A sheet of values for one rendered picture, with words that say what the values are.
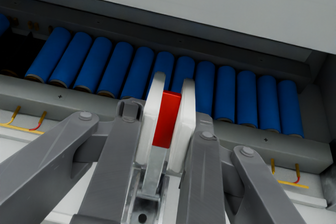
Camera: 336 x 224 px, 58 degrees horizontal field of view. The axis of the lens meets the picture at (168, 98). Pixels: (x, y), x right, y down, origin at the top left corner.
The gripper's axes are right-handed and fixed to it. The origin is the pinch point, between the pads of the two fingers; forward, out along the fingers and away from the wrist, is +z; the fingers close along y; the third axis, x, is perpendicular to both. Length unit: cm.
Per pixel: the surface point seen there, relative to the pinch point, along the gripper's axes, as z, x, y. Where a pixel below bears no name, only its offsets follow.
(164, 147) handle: 0.2, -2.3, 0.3
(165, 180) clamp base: 0.8, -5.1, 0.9
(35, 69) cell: 7.2, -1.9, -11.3
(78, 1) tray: 14.0, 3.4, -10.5
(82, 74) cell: 7.9, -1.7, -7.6
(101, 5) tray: 13.9, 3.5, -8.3
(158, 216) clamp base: -1.4, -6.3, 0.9
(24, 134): 3.2, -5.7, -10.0
